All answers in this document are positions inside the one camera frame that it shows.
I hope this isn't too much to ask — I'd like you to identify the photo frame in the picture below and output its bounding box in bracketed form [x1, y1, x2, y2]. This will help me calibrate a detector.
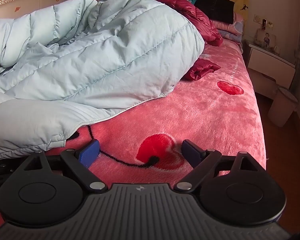
[256, 27, 277, 49]

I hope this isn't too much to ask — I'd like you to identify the magenta down jacket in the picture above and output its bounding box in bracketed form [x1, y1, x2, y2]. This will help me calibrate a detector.
[141, 0, 224, 82]

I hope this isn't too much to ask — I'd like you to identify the pink pillow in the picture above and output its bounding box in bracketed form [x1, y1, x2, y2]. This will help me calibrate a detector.
[210, 11, 244, 37]

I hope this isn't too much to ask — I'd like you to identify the white nightstand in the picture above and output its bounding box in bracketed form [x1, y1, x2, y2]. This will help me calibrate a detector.
[247, 42, 297, 99]

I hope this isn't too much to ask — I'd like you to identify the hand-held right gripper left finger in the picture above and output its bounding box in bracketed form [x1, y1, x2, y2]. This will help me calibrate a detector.
[22, 139, 108, 193]

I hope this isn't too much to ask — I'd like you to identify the light blue down jacket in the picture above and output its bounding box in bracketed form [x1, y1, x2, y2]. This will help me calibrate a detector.
[0, 0, 205, 167]

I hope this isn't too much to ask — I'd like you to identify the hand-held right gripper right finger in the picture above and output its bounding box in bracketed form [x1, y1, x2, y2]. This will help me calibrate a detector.
[174, 139, 262, 193]

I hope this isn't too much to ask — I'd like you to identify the pink heart print blanket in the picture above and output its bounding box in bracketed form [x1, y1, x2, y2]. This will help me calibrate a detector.
[0, 44, 267, 220]

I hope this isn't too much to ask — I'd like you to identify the white waste bin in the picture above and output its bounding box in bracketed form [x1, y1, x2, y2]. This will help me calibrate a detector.
[267, 86, 299, 128]

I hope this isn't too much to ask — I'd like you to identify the black pillow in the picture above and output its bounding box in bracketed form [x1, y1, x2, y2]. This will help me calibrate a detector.
[194, 0, 235, 24]

